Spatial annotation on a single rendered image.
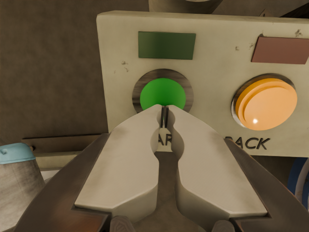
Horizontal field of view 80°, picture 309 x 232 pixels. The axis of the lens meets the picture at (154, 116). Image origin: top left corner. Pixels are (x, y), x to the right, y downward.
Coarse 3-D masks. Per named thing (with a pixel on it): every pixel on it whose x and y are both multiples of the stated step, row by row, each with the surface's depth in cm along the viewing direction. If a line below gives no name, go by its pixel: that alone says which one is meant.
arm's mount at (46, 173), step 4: (40, 168) 67; (44, 168) 67; (48, 168) 66; (52, 168) 66; (56, 168) 66; (60, 168) 66; (44, 172) 65; (48, 172) 65; (52, 172) 65; (56, 172) 65; (44, 176) 65; (48, 176) 65; (52, 176) 65
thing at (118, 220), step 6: (114, 216) 6; (120, 216) 6; (114, 222) 5; (120, 222) 5; (126, 222) 5; (216, 222) 6; (222, 222) 6; (228, 222) 6; (114, 228) 5; (120, 228) 5; (126, 228) 5; (132, 228) 5; (216, 228) 5; (222, 228) 5; (228, 228) 5; (234, 228) 5
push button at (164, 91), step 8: (152, 80) 13; (160, 80) 13; (168, 80) 13; (144, 88) 13; (152, 88) 13; (160, 88) 13; (168, 88) 13; (176, 88) 13; (144, 96) 14; (152, 96) 14; (160, 96) 14; (168, 96) 14; (176, 96) 14; (184, 96) 14; (144, 104) 14; (152, 104) 14; (160, 104) 14; (168, 104) 14; (176, 104) 14; (184, 104) 14
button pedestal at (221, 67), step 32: (128, 32) 12; (192, 32) 12; (224, 32) 12; (256, 32) 12; (288, 32) 12; (128, 64) 13; (160, 64) 13; (192, 64) 13; (224, 64) 13; (256, 64) 13; (288, 64) 13; (128, 96) 14; (192, 96) 14; (224, 96) 14; (160, 128) 15; (224, 128) 15; (288, 128) 15
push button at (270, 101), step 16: (272, 80) 13; (240, 96) 13; (256, 96) 13; (272, 96) 13; (288, 96) 13; (240, 112) 14; (256, 112) 13; (272, 112) 13; (288, 112) 13; (256, 128) 14
